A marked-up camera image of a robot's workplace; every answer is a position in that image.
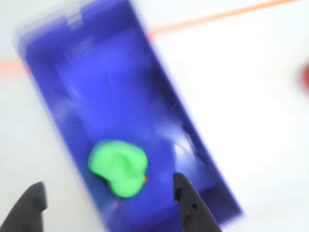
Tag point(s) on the red rubber duck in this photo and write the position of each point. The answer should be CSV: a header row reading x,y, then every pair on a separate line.
x,y
305,77

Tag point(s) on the blue plastic box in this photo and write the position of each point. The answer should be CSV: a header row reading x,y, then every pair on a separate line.
x,y
108,96

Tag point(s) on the green rubber duck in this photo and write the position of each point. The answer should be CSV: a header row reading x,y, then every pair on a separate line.
x,y
118,166

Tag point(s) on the orange tape strip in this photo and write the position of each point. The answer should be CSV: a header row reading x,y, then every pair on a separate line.
x,y
217,16

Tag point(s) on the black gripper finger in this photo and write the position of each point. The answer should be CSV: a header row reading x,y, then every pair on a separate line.
x,y
195,215
21,212

